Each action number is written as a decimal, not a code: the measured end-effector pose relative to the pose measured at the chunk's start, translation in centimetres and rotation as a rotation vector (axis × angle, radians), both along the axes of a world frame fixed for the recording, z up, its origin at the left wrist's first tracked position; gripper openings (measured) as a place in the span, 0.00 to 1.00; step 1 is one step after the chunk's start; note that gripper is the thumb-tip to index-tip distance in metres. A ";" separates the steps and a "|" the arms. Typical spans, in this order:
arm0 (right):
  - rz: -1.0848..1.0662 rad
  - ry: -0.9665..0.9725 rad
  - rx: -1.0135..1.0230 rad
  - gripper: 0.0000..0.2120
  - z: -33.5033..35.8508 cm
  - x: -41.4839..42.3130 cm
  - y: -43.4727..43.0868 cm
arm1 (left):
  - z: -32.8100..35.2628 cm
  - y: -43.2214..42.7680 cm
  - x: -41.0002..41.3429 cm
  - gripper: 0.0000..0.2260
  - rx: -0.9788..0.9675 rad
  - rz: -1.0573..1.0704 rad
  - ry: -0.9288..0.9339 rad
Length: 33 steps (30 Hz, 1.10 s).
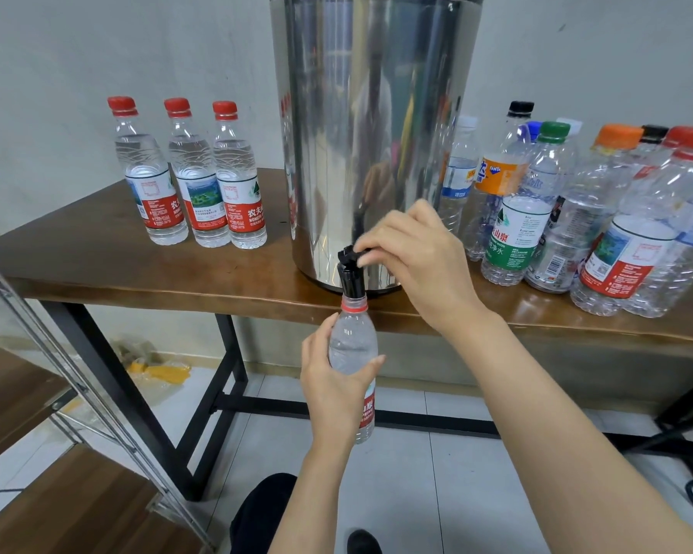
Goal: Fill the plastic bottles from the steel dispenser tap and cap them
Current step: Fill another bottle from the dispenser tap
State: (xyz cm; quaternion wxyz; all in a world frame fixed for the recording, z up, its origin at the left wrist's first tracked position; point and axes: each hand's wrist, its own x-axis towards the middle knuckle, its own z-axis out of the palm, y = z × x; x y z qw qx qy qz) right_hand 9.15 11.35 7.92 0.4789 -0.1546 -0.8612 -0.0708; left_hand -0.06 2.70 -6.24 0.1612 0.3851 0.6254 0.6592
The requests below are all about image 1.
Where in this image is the person's left hand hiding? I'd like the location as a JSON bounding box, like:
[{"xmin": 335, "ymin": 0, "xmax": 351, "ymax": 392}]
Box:
[{"xmin": 299, "ymin": 313, "xmax": 387, "ymax": 457}]

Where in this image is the person's right hand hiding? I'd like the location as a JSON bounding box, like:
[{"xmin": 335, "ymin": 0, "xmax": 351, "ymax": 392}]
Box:
[{"xmin": 353, "ymin": 199, "xmax": 487, "ymax": 339}]

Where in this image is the stainless steel water dispenser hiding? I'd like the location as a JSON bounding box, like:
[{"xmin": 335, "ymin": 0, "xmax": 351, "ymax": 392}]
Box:
[{"xmin": 269, "ymin": 0, "xmax": 487, "ymax": 298}]

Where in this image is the cluster of plastic bottles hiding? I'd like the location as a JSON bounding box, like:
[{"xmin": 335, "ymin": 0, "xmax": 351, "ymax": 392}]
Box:
[{"xmin": 439, "ymin": 100, "xmax": 693, "ymax": 319}]

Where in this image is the green red label plastic bottle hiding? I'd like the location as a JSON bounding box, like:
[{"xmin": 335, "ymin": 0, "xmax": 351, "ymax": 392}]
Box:
[{"xmin": 164, "ymin": 98, "xmax": 233, "ymax": 249}]

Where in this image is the wooden metal shelf rack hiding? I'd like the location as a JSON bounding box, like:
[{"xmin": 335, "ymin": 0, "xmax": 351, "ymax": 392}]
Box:
[{"xmin": 0, "ymin": 242, "xmax": 215, "ymax": 554}]

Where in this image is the person's right forearm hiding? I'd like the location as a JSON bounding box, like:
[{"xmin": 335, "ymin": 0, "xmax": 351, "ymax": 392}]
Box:
[{"xmin": 444, "ymin": 305, "xmax": 693, "ymax": 554}]

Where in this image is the person's black trouser leg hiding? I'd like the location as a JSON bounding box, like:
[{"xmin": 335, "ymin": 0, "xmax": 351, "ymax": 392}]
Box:
[{"xmin": 229, "ymin": 472, "xmax": 325, "ymax": 554}]

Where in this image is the person's black shoe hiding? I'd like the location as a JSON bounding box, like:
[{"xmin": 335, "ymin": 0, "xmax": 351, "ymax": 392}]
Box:
[{"xmin": 346, "ymin": 528, "xmax": 383, "ymax": 554}]

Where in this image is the yellow debris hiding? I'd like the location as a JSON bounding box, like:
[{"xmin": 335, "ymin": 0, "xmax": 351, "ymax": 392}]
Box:
[{"xmin": 127, "ymin": 361, "xmax": 192, "ymax": 385}]

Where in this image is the black metal table frame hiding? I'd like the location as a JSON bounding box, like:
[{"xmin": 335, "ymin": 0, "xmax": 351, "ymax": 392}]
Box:
[{"xmin": 40, "ymin": 299, "xmax": 693, "ymax": 503}]

